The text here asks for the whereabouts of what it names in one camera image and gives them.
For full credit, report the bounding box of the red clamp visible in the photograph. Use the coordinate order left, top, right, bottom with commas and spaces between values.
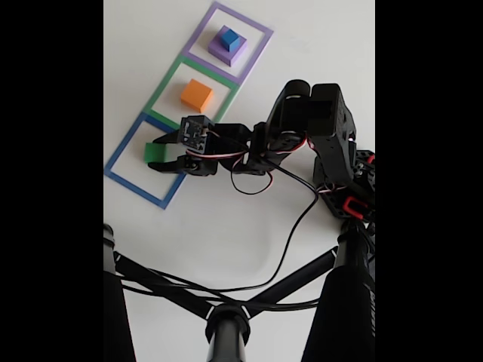
343, 196, 369, 219

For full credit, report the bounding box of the orange block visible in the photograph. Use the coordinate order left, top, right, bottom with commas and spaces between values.
180, 78, 215, 113

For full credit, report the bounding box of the small blue cube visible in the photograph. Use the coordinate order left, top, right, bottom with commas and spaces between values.
220, 29, 242, 54

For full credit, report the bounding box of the green square frame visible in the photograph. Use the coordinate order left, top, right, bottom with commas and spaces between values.
145, 55, 239, 147

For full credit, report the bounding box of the dark gripper camera box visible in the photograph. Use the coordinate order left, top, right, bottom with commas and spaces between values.
177, 114, 216, 154

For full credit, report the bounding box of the thin black cable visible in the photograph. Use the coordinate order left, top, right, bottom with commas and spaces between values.
120, 265, 324, 312

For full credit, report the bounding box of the black tripod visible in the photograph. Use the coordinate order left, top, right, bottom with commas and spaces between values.
103, 222, 376, 362

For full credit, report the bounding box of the green block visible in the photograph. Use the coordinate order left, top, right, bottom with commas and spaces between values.
143, 142, 168, 164

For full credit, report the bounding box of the purple square frame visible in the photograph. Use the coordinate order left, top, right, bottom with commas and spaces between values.
182, 1, 275, 84

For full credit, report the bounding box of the blue square frame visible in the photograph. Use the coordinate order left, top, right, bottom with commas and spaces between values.
104, 112, 205, 210

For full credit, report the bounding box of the purple block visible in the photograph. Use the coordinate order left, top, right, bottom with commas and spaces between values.
207, 25, 249, 68

